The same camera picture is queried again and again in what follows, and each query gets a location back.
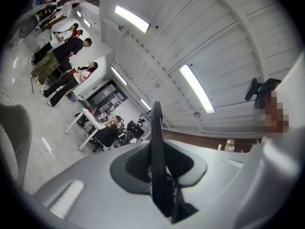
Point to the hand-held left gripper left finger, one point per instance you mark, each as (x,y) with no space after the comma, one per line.
(100,182)

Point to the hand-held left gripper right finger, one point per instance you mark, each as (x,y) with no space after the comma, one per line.
(214,175)

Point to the black office chair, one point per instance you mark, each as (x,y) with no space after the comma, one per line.
(133,126)
(97,144)

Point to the black bag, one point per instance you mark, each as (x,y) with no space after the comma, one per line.
(83,121)

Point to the white desk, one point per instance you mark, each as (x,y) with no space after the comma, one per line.
(93,119)

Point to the person's head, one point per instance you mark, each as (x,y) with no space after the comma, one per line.
(271,118)

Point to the black glass double door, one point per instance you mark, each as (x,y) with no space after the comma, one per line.
(107,95)

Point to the long ceiling light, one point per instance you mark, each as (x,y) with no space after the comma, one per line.
(196,88)
(78,13)
(87,23)
(132,18)
(145,104)
(119,75)

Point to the grey chair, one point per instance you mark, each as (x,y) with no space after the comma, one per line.
(22,132)

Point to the person's grey shirt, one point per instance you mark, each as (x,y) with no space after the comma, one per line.
(295,92)

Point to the thin dark stick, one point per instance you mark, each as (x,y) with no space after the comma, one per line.
(32,85)

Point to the black head-mounted camera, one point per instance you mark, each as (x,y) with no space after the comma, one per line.
(251,89)

